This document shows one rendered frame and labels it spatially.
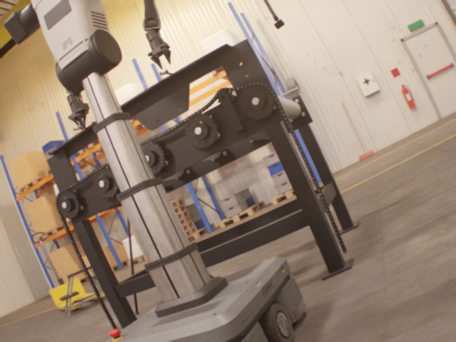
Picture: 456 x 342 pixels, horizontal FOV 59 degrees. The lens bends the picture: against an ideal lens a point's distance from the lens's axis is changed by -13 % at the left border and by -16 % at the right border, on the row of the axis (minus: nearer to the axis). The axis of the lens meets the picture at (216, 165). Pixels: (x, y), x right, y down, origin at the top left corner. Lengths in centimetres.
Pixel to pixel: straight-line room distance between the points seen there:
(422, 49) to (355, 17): 188
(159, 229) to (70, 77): 61
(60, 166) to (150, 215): 125
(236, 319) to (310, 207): 98
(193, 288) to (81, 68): 82
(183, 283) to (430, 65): 1023
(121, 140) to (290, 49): 1006
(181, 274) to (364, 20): 1034
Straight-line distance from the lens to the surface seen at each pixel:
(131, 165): 149
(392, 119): 1110
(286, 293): 160
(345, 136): 1110
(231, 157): 314
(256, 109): 204
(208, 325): 120
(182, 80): 228
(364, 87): 1097
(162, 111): 230
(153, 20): 227
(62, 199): 256
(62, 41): 165
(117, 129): 152
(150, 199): 146
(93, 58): 156
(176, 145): 225
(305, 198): 207
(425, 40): 1137
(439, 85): 1125
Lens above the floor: 52
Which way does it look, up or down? 4 degrees up
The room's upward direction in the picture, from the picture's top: 25 degrees counter-clockwise
